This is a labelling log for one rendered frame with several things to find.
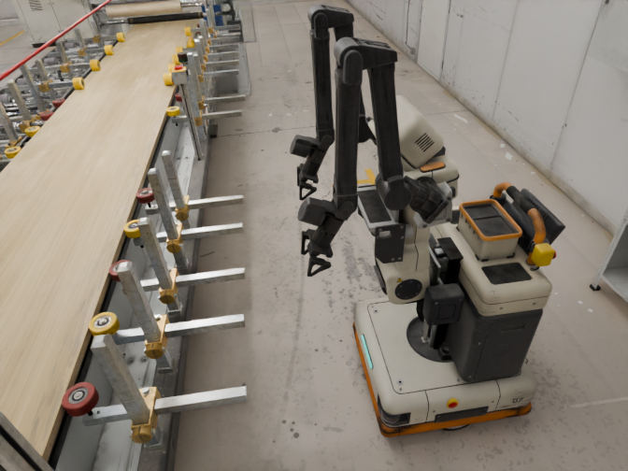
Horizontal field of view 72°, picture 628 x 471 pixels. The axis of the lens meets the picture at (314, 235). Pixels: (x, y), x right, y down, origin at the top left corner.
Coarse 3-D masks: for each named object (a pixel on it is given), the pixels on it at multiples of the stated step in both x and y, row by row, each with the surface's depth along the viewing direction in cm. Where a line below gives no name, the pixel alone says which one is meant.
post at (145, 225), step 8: (144, 224) 135; (152, 224) 139; (144, 232) 136; (152, 232) 138; (144, 240) 138; (152, 240) 139; (152, 248) 140; (160, 248) 144; (152, 256) 142; (160, 256) 143; (152, 264) 144; (160, 264) 145; (160, 272) 147; (168, 272) 151; (160, 280) 149; (168, 280) 150; (168, 288) 151; (168, 304) 156; (176, 304) 156
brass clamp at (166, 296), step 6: (174, 270) 159; (174, 276) 157; (174, 282) 154; (174, 288) 153; (162, 294) 150; (168, 294) 150; (174, 294) 152; (162, 300) 151; (168, 300) 151; (174, 300) 152
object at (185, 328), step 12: (168, 324) 137; (180, 324) 136; (192, 324) 136; (204, 324) 136; (216, 324) 136; (228, 324) 137; (240, 324) 137; (120, 336) 134; (132, 336) 134; (144, 336) 135; (168, 336) 136
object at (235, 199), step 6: (210, 198) 198; (216, 198) 197; (222, 198) 197; (228, 198) 197; (234, 198) 197; (240, 198) 197; (174, 204) 195; (192, 204) 195; (198, 204) 195; (204, 204) 196; (210, 204) 196; (216, 204) 197; (222, 204) 197; (228, 204) 197; (234, 204) 198; (150, 210) 194; (156, 210) 194; (174, 210) 196
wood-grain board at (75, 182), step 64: (128, 64) 355; (64, 128) 254; (128, 128) 249; (0, 192) 198; (64, 192) 195; (128, 192) 192; (0, 256) 160; (64, 256) 158; (0, 320) 134; (64, 320) 133; (0, 384) 115; (64, 384) 114
